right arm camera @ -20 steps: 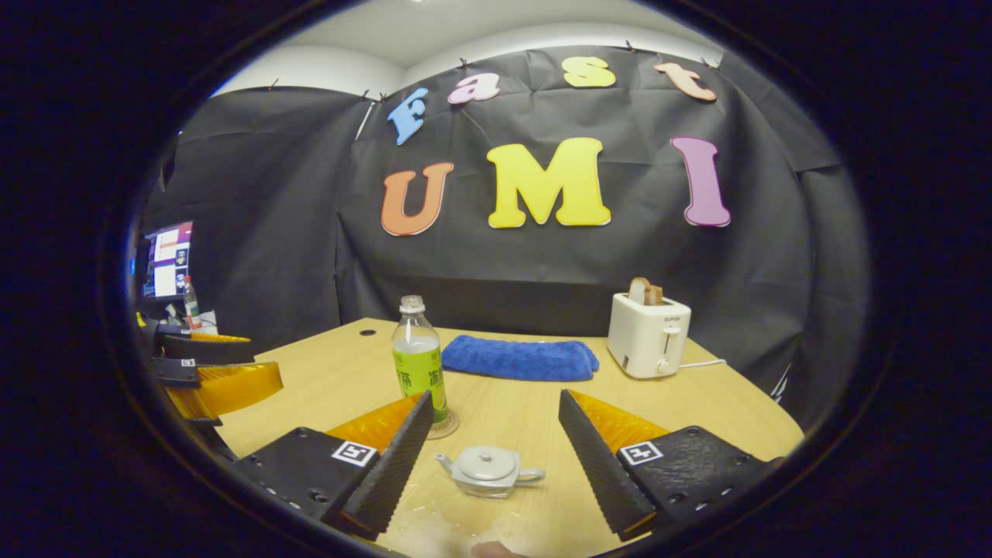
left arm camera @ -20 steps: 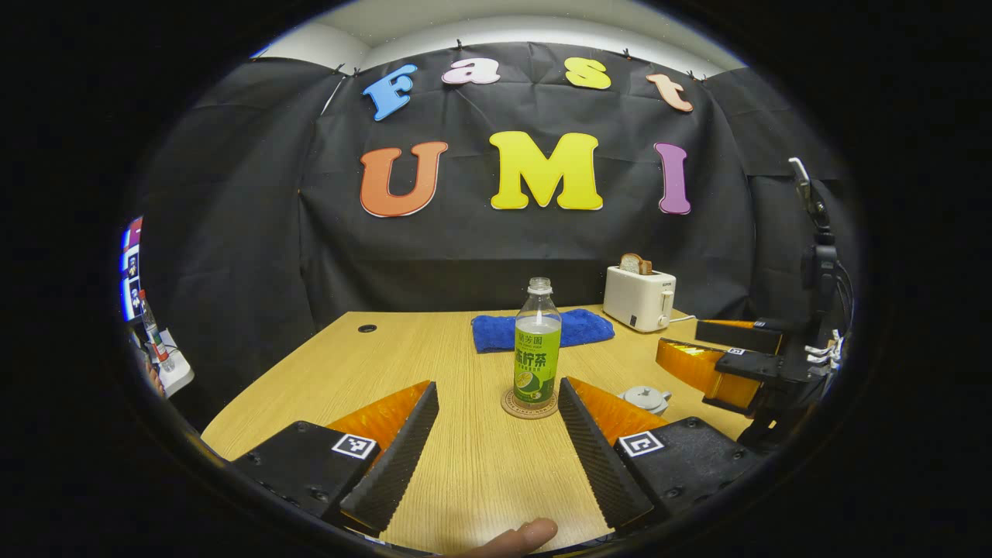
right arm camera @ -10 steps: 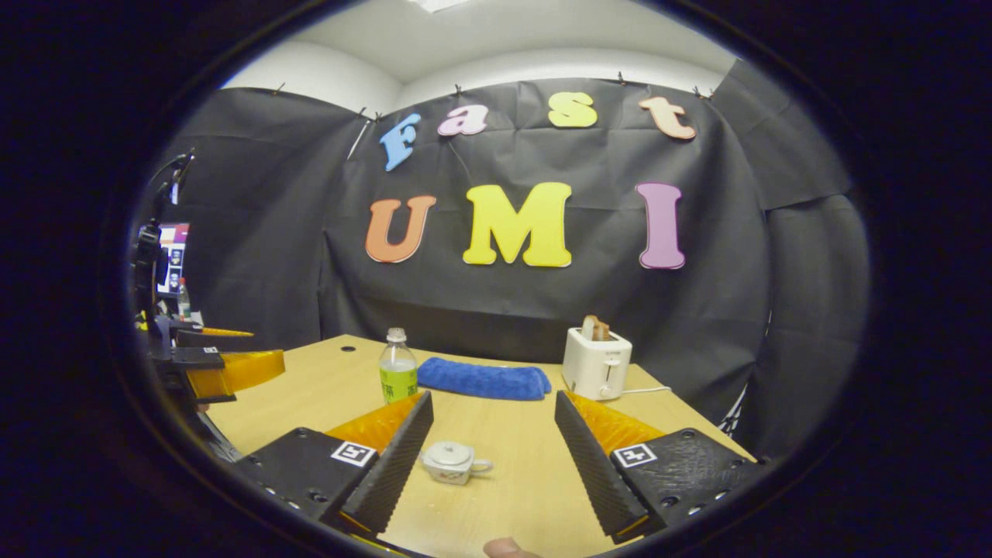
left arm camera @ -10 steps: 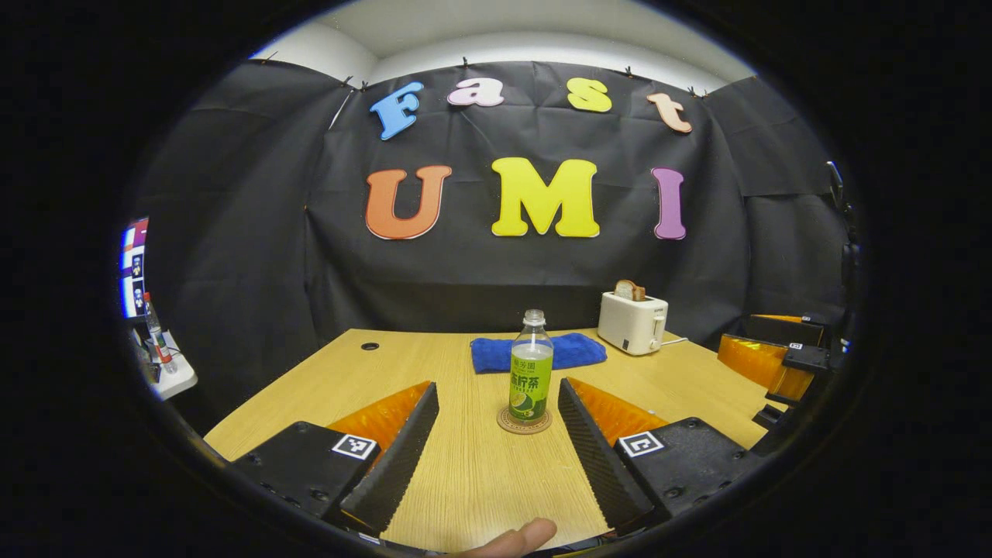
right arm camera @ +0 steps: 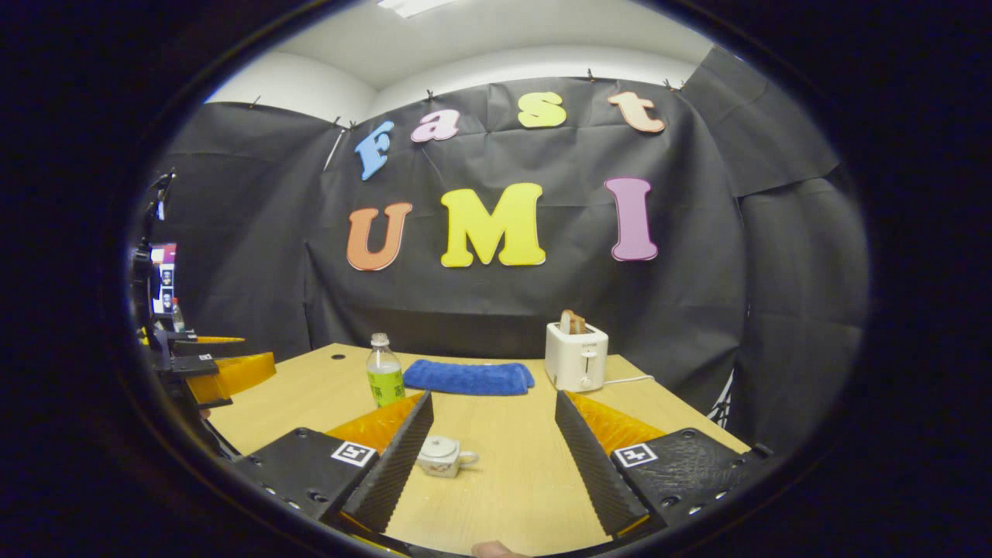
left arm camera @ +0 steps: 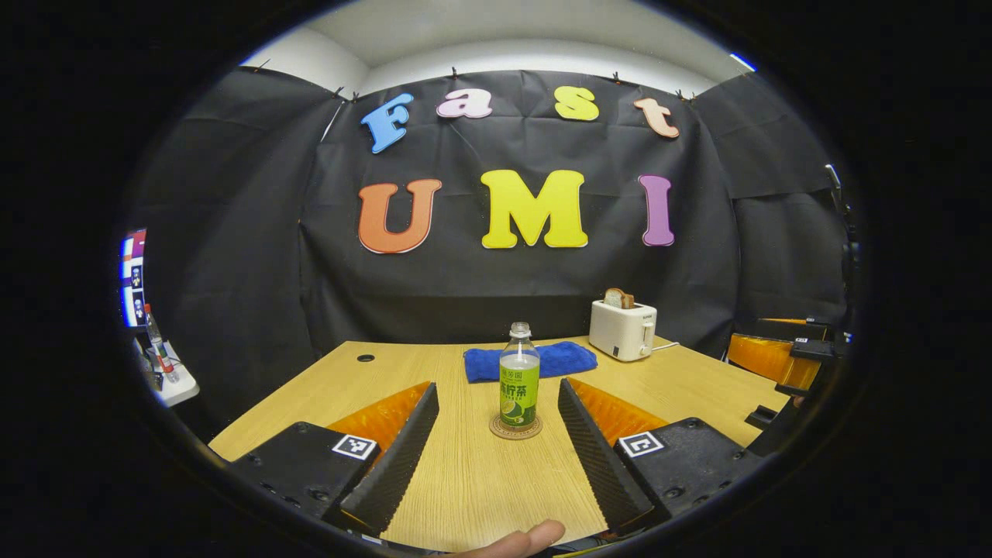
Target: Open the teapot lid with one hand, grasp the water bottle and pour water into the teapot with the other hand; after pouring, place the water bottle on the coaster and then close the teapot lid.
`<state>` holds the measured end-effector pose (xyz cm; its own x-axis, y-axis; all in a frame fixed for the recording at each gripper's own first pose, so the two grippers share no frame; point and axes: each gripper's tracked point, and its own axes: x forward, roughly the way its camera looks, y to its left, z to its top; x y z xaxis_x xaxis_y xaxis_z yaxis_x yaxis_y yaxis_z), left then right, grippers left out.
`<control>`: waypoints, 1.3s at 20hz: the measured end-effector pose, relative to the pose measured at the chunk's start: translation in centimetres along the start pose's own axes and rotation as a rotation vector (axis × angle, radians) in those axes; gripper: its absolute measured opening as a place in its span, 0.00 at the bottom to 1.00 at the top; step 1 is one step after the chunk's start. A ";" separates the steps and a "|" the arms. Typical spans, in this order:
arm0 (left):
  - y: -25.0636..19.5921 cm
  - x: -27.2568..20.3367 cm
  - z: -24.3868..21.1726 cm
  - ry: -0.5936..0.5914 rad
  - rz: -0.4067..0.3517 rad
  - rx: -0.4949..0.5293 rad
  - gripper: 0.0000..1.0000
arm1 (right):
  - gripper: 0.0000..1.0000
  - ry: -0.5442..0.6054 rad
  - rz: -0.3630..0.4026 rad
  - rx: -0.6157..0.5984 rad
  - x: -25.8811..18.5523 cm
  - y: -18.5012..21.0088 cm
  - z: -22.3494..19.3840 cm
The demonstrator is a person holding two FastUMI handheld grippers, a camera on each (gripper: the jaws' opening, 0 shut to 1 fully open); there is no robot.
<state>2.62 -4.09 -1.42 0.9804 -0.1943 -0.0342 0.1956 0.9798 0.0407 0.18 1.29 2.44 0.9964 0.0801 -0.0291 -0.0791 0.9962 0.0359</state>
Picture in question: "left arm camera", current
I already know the black backdrop cloth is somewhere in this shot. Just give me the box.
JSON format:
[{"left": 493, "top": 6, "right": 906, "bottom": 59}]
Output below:
[{"left": 124, "top": 66, "right": 853, "bottom": 435}]

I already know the small red label bottle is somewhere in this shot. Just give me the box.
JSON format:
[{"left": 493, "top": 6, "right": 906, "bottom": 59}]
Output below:
[{"left": 143, "top": 304, "right": 179, "bottom": 383}]

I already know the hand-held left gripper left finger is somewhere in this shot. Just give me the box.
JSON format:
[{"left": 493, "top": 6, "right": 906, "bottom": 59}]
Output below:
[{"left": 229, "top": 381, "right": 440, "bottom": 539}]

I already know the green label water bottle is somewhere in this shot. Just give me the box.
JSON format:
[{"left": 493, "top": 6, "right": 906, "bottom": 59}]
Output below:
[{"left": 498, "top": 322, "right": 541, "bottom": 432}]

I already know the white toaster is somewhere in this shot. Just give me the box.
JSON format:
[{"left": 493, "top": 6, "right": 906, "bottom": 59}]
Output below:
[{"left": 588, "top": 298, "right": 658, "bottom": 363}]

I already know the blue folded towel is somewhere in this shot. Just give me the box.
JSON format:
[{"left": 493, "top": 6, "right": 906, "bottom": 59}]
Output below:
[{"left": 463, "top": 341, "right": 598, "bottom": 384}]

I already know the white side table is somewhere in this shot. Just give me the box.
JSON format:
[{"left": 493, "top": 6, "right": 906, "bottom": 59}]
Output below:
[{"left": 136, "top": 337, "right": 200, "bottom": 408}]

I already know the computer monitor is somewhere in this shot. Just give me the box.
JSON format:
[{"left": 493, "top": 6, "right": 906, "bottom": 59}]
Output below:
[{"left": 120, "top": 228, "right": 148, "bottom": 329}]

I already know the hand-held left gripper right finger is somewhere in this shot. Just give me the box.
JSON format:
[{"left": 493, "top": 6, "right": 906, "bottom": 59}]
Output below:
[{"left": 558, "top": 377, "right": 766, "bottom": 537}]

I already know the round brown coaster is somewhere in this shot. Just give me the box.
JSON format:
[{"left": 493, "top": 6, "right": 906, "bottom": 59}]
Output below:
[{"left": 489, "top": 415, "right": 543, "bottom": 441}]

